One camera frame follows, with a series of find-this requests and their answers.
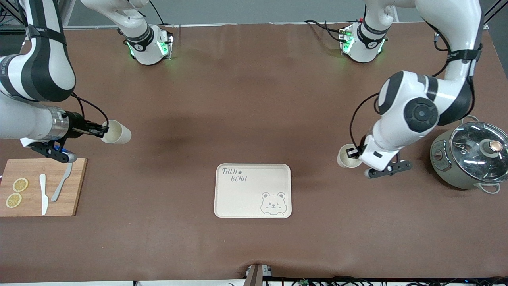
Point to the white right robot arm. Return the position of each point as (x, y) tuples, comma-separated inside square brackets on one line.
[(43, 71)]

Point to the yellow lemon slice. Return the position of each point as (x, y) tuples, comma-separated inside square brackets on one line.
[(14, 200), (20, 184)]

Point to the brown table cover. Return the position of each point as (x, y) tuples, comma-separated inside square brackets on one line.
[(254, 99)]

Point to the glass pot lid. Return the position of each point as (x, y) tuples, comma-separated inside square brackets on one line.
[(476, 159)]

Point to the silver table edge rail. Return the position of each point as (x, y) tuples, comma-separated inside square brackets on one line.
[(95, 27)]

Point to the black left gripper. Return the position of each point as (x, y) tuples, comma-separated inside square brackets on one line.
[(354, 152)]

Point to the grey-green electric pot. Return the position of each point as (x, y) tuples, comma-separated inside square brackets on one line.
[(444, 167)]

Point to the white IKEA cup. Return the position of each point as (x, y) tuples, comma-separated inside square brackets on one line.
[(117, 133), (342, 157)]

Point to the white plastic knife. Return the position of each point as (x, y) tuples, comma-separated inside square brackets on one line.
[(43, 194)]

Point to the aluminium frame post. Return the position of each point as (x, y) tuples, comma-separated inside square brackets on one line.
[(12, 12), (491, 15)]

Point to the grey plastic knife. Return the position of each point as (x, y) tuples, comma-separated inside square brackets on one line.
[(59, 186)]

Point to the cream bear print tray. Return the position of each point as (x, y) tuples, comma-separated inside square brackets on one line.
[(246, 202)]

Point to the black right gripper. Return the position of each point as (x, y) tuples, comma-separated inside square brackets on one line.
[(75, 123)]

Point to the bamboo cutting board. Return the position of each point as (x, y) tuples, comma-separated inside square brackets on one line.
[(75, 190)]

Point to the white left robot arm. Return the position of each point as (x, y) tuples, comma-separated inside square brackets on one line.
[(412, 115)]

